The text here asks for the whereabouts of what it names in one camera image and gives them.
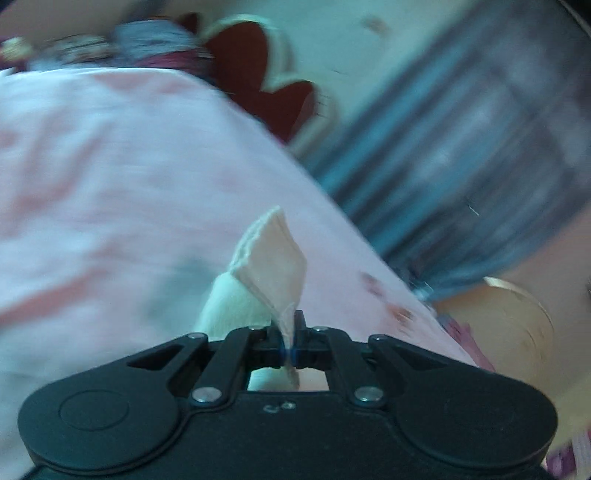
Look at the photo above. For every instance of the pile of colourful clothes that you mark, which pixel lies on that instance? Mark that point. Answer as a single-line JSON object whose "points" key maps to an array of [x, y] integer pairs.
{"points": [[115, 46]]}

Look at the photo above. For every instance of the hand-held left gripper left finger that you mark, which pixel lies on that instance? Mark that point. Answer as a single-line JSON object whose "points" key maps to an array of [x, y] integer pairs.
{"points": [[270, 354]]}

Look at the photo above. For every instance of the cream small cloth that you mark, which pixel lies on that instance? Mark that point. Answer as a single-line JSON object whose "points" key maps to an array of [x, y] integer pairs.
{"points": [[272, 272]]}

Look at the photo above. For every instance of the round tan wooden object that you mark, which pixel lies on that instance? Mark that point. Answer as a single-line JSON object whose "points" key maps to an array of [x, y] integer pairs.
{"points": [[503, 323]]}

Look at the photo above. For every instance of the floral pink bed sheet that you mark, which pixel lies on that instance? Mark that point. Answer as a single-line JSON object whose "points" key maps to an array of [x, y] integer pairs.
{"points": [[138, 207]]}

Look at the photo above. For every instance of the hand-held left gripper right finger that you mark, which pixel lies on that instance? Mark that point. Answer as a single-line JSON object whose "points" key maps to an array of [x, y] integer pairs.
{"points": [[305, 355]]}

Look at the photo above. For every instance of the grey-blue striped curtain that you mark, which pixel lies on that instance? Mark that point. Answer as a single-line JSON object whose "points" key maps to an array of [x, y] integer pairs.
{"points": [[461, 138]]}

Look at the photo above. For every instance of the red heart-shaped headboard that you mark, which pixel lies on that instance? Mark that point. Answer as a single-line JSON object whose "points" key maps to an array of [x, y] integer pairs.
{"points": [[258, 69]]}

